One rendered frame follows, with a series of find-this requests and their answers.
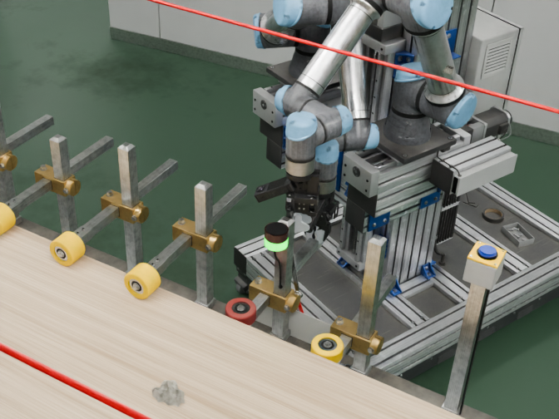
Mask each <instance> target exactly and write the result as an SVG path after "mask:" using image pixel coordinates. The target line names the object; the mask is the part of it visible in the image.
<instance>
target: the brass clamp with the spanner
mask: <svg viewBox="0 0 559 419"><path fill-rule="evenodd" d="M257 277H261V276H259V275H258V276H257ZM261 280H262V283H261V284H256V283H255V279H254V281H253V282H252V283H251V284H250V285H249V299H251V300H254V298H255V297H256V296H257V295H258V294H259V293H263V294H265V295H268V296H270V302H269V305H268V307H270V308H273V309H275V310H278V311H280V312H282V313H286V312H287V311H289V312H291V313H294V312H295V311H296V310H297V308H298V306H299V303H300V296H299V295H297V294H295V293H294V289H291V290H290V291H289V293H288V294H287V295H286V296H285V297H282V296H280V295H278V294H276V293H274V281H271V280H269V279H266V278H264V277H261Z"/></svg>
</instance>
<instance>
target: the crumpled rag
mask: <svg viewBox="0 0 559 419"><path fill-rule="evenodd" d="M184 395H185V393H184V392H183V391H182V390H180V389H178V384H177V382H176V381H175V380H174V381H173V380H170V381H169V380H164V381H163V382H162V383H161V386H160V387H154V388H152V396H153V397H154V398H155V399H156V400H157V401H158V402H165V403H166V405H167V406H169V405H170V406H176V407H179V406H180V404H181V403H185V400H184Z"/></svg>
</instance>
